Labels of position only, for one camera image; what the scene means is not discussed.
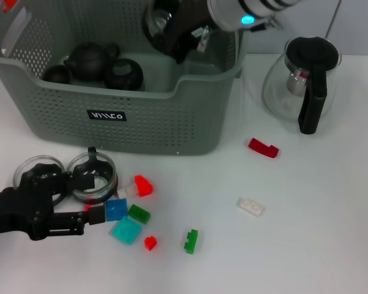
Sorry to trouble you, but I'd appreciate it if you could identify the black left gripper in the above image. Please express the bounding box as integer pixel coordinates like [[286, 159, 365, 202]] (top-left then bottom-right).
[[0, 164, 107, 241]]

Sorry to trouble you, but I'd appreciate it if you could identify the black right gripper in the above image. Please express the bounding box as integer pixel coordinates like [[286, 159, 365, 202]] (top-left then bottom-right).
[[168, 0, 217, 64]]

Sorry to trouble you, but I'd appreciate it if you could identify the glass teacup with black holder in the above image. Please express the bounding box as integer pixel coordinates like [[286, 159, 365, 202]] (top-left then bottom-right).
[[12, 154, 65, 187], [66, 146, 118, 205], [142, 0, 182, 55], [103, 58, 145, 92]]

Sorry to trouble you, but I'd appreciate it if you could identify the grey-green perforated storage bin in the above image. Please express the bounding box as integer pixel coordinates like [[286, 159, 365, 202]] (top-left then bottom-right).
[[0, 0, 252, 156]]

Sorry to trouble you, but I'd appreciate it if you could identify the small black clay teacup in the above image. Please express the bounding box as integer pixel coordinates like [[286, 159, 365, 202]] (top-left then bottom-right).
[[42, 64, 72, 83]]

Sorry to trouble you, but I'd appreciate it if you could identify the right gripper metal plug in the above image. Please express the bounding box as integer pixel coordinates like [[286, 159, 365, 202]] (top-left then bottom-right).
[[197, 26, 210, 52]]

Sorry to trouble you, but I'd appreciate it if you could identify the blue building brick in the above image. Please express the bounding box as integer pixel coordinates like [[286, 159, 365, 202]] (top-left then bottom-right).
[[105, 198, 128, 222]]

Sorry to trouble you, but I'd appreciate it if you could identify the clear white building brick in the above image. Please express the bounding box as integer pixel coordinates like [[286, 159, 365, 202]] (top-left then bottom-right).
[[117, 185, 139, 199], [236, 197, 266, 217]]

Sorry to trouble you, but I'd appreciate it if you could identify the teal square flat plate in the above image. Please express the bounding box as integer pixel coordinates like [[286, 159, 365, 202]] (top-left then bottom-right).
[[112, 216, 142, 246]]

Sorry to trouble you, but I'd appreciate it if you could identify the green rectangular building brick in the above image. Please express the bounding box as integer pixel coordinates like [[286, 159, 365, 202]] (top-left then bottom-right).
[[128, 204, 151, 225]]

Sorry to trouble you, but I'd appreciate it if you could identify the large bright red brick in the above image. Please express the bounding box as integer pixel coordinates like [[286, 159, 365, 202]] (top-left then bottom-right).
[[134, 174, 154, 197]]

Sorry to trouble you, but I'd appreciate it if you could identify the black clay teapot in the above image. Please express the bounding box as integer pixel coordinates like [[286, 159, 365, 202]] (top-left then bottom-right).
[[63, 41, 121, 82]]

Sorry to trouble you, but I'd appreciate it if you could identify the green notched building brick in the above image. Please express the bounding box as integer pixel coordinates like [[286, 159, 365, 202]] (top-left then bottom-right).
[[183, 229, 199, 254]]

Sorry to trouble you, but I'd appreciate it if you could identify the dark red building brick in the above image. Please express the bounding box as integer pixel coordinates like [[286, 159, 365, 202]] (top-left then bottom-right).
[[247, 137, 280, 159]]

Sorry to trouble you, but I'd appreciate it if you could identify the glass teapot with black lid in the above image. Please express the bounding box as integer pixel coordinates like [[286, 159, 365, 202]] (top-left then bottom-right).
[[261, 36, 342, 135]]

